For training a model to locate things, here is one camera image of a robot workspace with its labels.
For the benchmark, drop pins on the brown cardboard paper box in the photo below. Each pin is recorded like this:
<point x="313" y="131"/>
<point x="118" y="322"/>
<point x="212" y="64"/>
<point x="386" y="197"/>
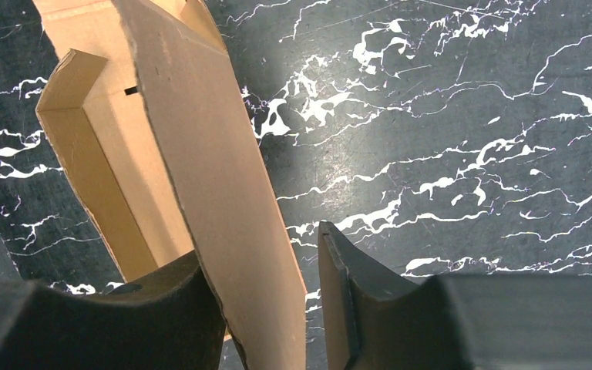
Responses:
<point x="147" y="119"/>

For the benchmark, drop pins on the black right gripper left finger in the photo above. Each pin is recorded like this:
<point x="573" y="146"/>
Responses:
<point x="168" y="319"/>

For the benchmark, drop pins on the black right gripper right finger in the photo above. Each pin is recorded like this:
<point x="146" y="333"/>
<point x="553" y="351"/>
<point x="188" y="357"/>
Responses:
<point x="377" y="319"/>

